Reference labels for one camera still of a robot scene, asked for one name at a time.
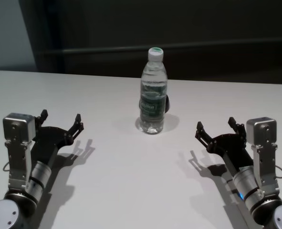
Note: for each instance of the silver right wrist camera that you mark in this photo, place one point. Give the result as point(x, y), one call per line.
point(262, 128)

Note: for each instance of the green YES button black base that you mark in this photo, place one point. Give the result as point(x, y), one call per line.
point(167, 104)

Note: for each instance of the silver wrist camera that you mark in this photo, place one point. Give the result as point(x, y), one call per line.
point(262, 128)
point(17, 126)

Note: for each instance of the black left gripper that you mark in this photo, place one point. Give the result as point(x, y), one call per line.
point(51, 140)

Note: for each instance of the clear water bottle green label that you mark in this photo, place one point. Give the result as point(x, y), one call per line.
point(152, 78)

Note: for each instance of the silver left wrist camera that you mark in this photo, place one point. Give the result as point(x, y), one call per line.
point(17, 126)

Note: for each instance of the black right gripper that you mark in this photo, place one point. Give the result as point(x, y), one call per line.
point(231, 148)

